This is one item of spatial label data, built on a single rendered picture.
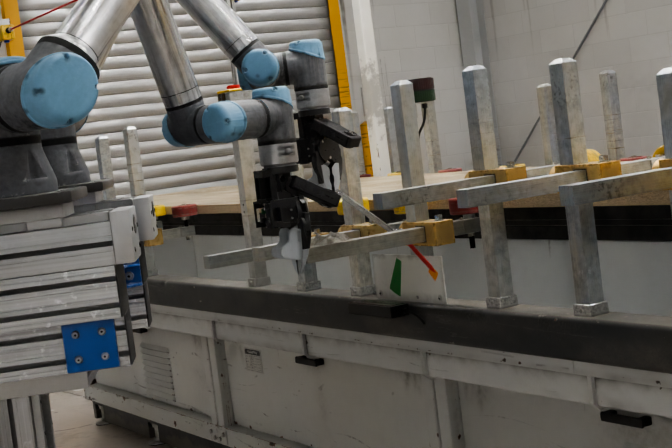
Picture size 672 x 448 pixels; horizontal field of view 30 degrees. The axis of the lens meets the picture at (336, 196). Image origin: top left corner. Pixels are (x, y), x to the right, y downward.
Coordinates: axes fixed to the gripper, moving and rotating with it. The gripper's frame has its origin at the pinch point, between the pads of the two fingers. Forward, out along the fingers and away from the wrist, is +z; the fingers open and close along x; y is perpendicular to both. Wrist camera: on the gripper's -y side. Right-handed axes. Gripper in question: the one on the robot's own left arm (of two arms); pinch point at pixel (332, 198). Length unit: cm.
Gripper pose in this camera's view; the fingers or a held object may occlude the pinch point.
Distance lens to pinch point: 277.7
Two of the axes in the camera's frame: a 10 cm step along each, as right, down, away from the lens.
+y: -7.8, 0.7, 6.2
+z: 1.2, 9.9, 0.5
